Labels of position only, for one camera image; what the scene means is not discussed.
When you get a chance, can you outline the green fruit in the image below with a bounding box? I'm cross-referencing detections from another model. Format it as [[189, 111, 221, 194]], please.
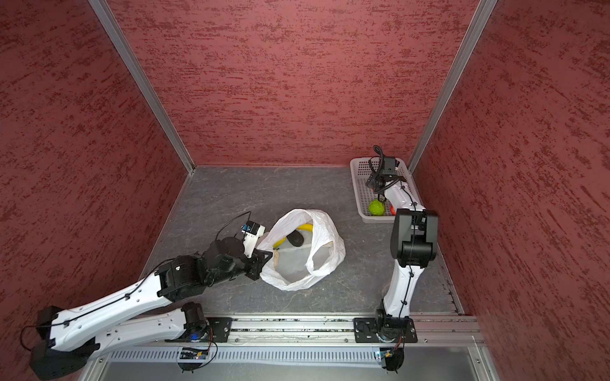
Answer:
[[368, 199, 385, 216]]

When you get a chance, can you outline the white plastic bag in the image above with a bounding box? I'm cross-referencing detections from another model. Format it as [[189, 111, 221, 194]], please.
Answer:
[[257, 209, 346, 291]]

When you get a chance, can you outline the dark avocado fruit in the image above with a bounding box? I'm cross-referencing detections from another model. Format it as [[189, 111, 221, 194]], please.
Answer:
[[286, 230, 305, 248]]

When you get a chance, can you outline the yellow banana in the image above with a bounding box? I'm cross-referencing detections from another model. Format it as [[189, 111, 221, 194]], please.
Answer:
[[273, 223, 313, 249]]

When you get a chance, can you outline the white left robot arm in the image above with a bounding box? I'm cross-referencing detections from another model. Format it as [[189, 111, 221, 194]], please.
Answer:
[[30, 237, 273, 380]]

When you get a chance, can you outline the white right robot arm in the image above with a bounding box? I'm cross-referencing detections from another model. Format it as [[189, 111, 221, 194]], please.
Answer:
[[366, 152, 438, 341]]

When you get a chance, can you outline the white perforated plastic basket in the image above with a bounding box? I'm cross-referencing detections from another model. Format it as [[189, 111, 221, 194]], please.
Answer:
[[349, 156, 425, 225]]

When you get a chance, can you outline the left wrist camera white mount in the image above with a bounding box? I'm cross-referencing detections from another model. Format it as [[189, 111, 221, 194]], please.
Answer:
[[241, 221, 265, 258]]

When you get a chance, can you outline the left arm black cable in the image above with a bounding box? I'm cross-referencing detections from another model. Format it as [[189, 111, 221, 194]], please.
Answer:
[[213, 211, 253, 241]]

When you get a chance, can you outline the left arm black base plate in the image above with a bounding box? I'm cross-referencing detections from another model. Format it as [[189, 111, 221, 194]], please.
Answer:
[[167, 317, 233, 343]]

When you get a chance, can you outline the white slotted cable duct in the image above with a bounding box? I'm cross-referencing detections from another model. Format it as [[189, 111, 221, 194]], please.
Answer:
[[108, 346, 381, 367]]

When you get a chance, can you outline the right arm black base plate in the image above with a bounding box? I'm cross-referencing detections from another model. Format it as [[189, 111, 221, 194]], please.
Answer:
[[353, 317, 418, 344]]

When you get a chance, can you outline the aluminium front mounting rail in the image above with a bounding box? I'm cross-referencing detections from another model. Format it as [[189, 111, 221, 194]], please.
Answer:
[[99, 311, 485, 346]]

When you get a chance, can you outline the aluminium right corner post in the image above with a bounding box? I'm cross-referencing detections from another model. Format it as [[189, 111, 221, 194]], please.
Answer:
[[408, 0, 497, 175]]

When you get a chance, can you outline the aluminium corner post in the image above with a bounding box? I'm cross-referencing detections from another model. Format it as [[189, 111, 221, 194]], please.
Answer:
[[88, 0, 196, 176], [408, 0, 497, 175]]

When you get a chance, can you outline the aluminium left corner post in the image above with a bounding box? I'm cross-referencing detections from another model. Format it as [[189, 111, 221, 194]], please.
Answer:
[[88, 0, 196, 176]]

